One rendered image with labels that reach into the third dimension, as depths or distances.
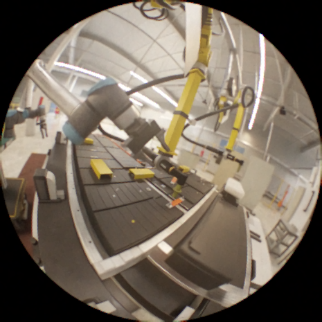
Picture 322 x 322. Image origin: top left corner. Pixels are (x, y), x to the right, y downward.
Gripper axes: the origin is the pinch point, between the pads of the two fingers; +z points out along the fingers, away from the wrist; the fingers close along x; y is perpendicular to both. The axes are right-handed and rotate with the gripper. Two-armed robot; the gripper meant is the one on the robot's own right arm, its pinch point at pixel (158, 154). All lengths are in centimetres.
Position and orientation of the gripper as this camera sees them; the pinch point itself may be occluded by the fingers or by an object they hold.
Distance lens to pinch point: 43.1
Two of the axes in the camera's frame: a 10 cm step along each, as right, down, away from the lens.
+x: -7.0, 7.1, -1.1
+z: 5.0, 5.9, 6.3
